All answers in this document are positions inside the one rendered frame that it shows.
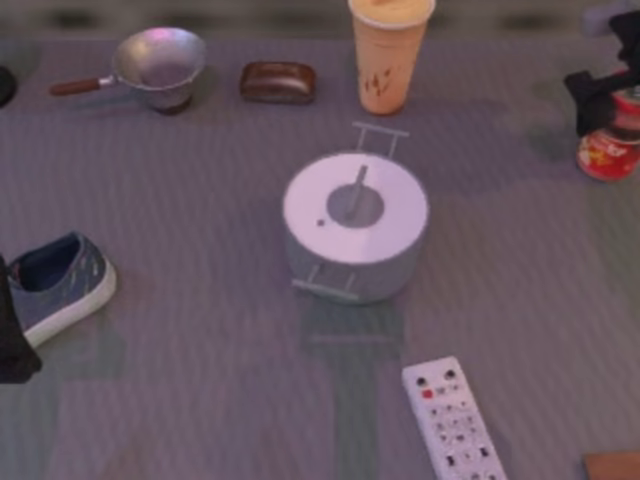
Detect black round object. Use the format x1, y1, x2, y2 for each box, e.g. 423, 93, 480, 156
0, 66, 18, 109

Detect grey pot with white lid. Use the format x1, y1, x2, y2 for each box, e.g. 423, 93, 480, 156
281, 121, 431, 306

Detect red snack can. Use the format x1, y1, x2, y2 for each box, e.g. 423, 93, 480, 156
577, 86, 640, 183

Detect white remote control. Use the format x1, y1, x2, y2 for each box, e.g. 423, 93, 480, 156
401, 355, 509, 480

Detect blue canvas shoe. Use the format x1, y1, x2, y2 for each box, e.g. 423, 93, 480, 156
6, 230, 118, 349

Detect brown wooden board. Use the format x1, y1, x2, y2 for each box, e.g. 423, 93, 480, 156
583, 451, 640, 480

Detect metal saucepan with wooden handle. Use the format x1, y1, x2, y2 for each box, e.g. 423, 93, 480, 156
48, 26, 208, 116

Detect orange drink plastic cup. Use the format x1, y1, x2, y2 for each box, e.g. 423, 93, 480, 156
347, 0, 436, 117

